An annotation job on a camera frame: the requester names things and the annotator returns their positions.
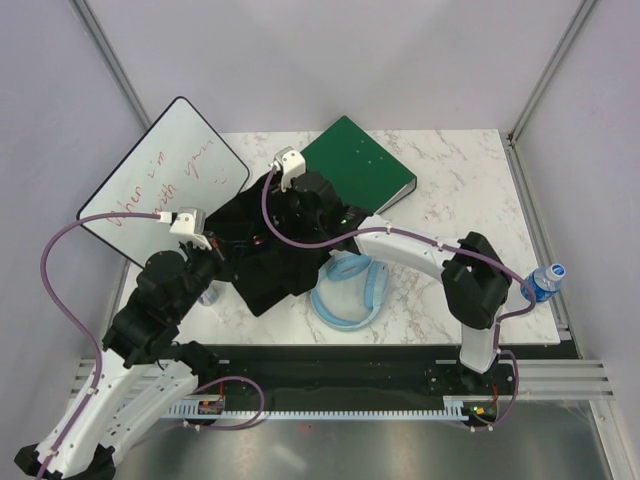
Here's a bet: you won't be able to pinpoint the black canvas bag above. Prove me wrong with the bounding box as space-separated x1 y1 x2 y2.
204 176 329 316

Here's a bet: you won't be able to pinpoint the water bottle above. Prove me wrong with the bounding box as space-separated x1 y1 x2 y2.
520 263 566 304

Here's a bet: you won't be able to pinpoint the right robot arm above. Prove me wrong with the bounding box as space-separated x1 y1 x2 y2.
259 170 515 394

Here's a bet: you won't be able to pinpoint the water bottle near left arm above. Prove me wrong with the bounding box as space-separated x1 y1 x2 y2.
198 286 219 307

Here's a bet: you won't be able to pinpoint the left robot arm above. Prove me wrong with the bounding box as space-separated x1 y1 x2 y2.
15 244 223 479

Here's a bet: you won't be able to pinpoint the light blue headphones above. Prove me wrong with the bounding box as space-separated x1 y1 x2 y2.
309 252 391 332

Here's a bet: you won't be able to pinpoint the white whiteboard red writing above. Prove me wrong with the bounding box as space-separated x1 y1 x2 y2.
76 96 251 269

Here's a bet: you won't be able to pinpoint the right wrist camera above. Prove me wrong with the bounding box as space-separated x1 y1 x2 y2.
271 147 306 192

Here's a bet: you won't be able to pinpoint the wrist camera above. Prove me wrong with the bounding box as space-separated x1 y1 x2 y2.
271 147 306 192
158 207 212 250

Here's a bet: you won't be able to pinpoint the green ring binder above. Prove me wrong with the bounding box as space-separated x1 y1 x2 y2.
302 116 417 214

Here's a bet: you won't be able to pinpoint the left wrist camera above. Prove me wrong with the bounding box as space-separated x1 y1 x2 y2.
158 207 212 250

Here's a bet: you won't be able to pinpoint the white cable duct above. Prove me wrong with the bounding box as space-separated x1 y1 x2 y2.
161 398 469 422

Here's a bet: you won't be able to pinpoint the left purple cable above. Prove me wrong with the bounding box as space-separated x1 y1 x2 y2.
37 212 174 480

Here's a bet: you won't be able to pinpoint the left corner frame post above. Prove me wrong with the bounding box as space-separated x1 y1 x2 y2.
70 0 152 130

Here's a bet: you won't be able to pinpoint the corner frame post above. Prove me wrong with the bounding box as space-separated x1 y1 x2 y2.
506 0 600 146
70 0 152 130

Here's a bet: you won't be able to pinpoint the right corner frame post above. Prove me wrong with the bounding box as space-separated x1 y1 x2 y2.
506 0 600 146

